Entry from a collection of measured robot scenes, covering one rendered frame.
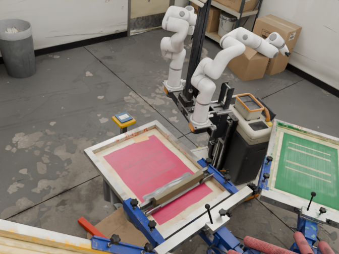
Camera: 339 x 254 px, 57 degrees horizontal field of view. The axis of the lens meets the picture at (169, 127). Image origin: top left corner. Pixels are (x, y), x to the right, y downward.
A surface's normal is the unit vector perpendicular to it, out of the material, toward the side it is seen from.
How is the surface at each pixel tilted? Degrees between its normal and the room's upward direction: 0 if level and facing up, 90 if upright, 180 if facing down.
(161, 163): 0
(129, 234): 1
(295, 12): 90
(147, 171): 0
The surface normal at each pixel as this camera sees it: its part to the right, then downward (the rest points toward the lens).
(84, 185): 0.11, -0.76
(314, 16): -0.78, 0.34
